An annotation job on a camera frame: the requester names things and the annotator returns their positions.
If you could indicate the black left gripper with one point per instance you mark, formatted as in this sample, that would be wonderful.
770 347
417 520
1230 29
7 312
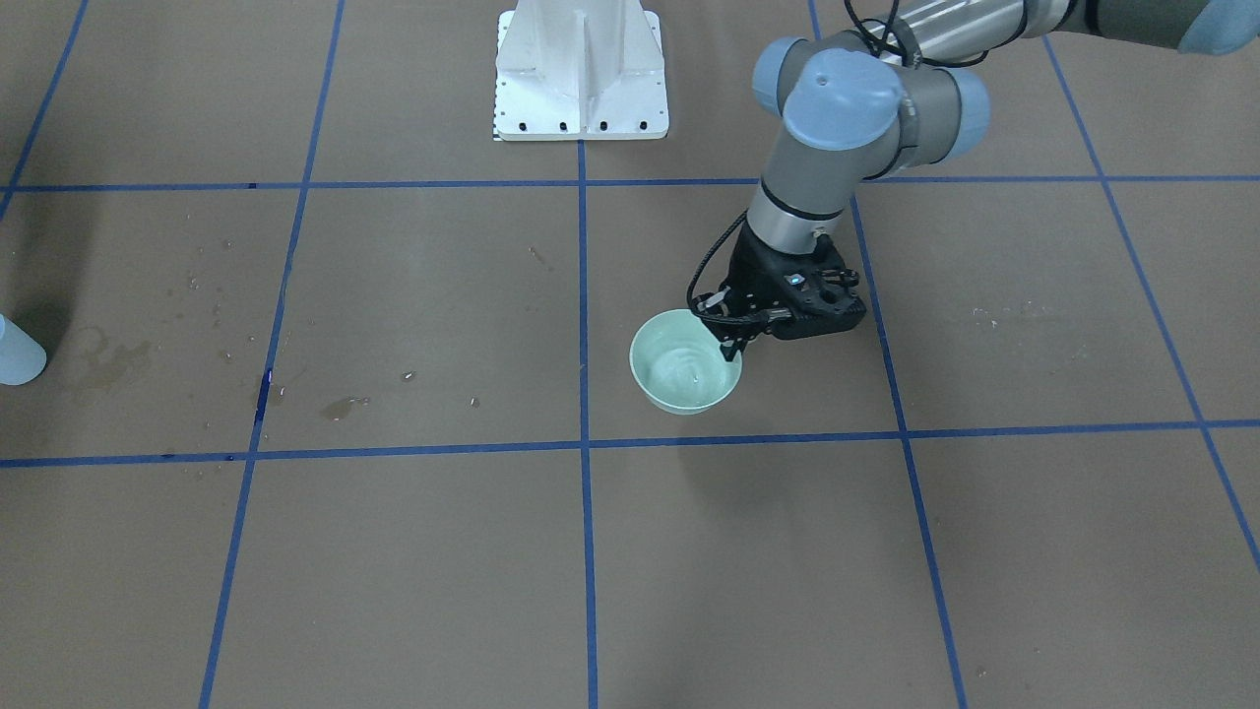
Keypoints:
756 273

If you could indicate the light green bowl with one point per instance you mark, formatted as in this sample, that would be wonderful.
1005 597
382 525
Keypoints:
679 365

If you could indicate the light blue plastic cup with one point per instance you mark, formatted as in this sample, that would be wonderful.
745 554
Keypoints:
23 359

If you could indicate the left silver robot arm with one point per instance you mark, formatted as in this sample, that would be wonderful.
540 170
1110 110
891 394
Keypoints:
892 92

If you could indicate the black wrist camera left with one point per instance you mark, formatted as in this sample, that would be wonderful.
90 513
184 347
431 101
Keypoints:
819 293

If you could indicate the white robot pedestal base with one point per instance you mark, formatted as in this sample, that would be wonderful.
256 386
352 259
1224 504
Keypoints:
579 71

